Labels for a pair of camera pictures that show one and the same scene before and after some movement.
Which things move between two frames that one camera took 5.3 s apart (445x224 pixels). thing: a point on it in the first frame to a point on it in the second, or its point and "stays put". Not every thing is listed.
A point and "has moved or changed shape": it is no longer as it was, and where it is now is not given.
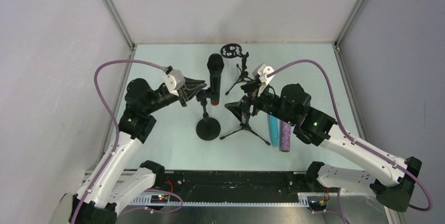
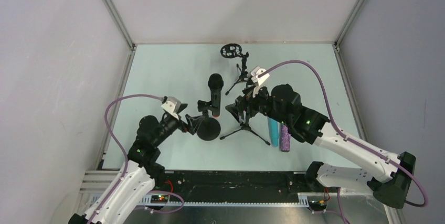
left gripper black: x=184 y=94 to x=186 y=120
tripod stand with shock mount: x=231 y=51 stays put
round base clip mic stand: x=207 y=128 has moved or changed shape
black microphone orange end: x=215 y=64 has moved or changed shape
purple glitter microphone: x=285 y=134 stays put
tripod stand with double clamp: x=245 y=125 stays put
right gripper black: x=250 y=102 stays put
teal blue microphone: x=273 y=126 stays put
